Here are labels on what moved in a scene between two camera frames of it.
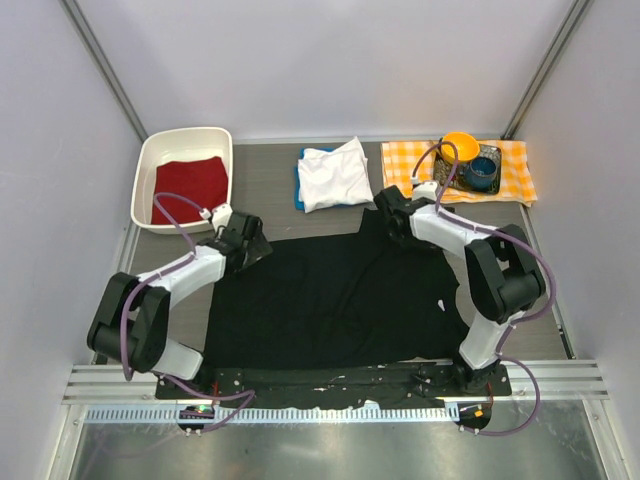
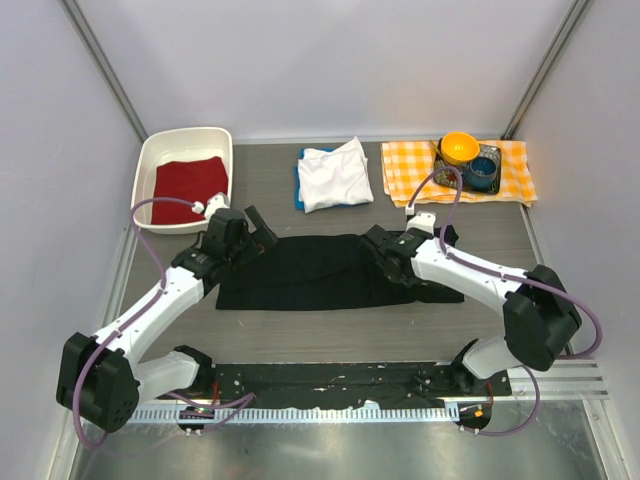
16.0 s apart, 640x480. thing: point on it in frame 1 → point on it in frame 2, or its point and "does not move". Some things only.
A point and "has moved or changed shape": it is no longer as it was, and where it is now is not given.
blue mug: [480, 173] does not move
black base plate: [332, 385] does not move
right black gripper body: [403, 239] → [405, 278]
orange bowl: [467, 146] does not move
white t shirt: [334, 178] does not move
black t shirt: [351, 298] has moved or changed shape
